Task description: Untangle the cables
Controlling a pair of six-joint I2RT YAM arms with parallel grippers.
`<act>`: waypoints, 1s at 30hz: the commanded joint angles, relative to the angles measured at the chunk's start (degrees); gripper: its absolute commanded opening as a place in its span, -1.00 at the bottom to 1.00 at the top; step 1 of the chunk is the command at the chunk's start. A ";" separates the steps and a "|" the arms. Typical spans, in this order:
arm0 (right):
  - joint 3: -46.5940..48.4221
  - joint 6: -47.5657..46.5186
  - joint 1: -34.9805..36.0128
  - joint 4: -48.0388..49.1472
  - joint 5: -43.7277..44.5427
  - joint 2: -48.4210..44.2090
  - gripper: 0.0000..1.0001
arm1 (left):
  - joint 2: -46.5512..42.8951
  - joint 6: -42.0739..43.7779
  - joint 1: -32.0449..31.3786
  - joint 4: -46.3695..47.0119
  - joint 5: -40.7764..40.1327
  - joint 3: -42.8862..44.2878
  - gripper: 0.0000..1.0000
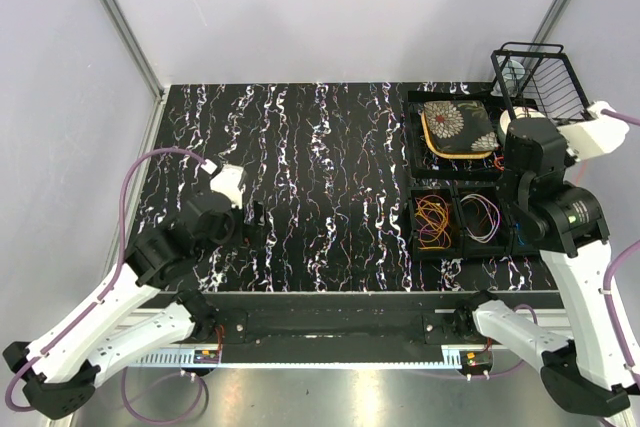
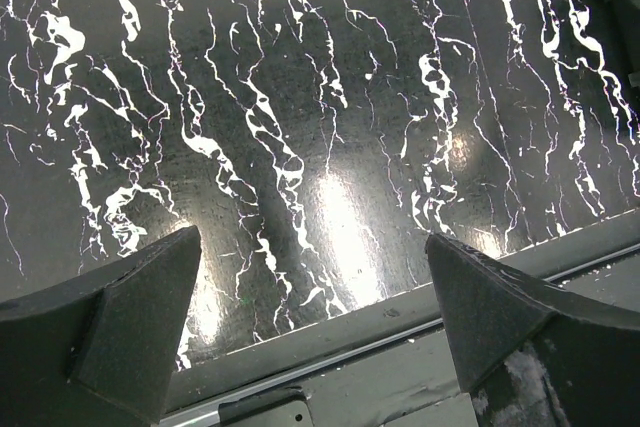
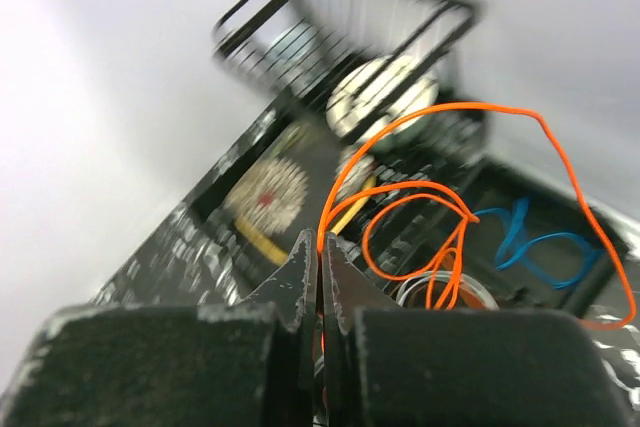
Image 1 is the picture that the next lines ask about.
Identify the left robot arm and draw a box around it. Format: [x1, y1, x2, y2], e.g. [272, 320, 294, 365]
[2, 192, 265, 420]

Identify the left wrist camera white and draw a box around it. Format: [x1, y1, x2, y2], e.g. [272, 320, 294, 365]
[200, 159, 246, 209]

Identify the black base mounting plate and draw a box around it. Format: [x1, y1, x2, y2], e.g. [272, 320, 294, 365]
[149, 289, 566, 346]

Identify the black bin left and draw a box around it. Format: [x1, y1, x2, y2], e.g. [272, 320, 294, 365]
[407, 186, 463, 261]

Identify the black tray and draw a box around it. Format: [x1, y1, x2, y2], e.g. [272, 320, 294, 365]
[403, 90, 505, 180]

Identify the aluminium rail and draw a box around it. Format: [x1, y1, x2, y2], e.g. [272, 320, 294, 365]
[124, 309, 571, 371]

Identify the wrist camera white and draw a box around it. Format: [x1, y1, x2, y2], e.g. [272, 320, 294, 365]
[558, 101, 630, 162]
[200, 159, 246, 209]

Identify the black bin middle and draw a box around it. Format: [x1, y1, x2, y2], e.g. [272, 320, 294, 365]
[457, 184, 512, 257]

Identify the black bin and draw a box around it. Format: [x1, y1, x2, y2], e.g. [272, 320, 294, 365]
[511, 225, 539, 256]
[457, 184, 512, 257]
[407, 186, 463, 261]

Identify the white plate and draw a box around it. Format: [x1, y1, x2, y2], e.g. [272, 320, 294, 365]
[498, 106, 543, 141]

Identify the yellow cable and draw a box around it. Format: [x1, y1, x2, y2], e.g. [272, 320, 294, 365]
[415, 195, 457, 252]

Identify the white cable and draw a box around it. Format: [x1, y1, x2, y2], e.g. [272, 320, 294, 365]
[459, 192, 502, 242]

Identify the white cup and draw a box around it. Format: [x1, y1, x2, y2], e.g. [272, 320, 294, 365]
[502, 60, 526, 97]

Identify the black bin right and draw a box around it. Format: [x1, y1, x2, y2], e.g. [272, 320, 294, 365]
[511, 225, 539, 256]

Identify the left aluminium frame post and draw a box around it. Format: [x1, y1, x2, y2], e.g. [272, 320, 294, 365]
[99, 0, 165, 100]

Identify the black marble pattern mat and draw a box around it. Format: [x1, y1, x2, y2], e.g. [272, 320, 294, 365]
[156, 82, 554, 292]

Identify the black wire dish rack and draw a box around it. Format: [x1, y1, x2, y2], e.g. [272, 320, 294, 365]
[491, 41, 591, 125]

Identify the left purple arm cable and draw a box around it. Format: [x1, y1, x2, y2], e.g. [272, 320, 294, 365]
[4, 146, 219, 422]

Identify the floral black cushion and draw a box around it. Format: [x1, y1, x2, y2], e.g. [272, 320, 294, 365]
[420, 100, 499, 160]

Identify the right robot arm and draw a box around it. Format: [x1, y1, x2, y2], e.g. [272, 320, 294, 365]
[453, 117, 639, 422]

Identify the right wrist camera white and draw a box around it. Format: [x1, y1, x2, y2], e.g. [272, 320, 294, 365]
[558, 101, 630, 162]

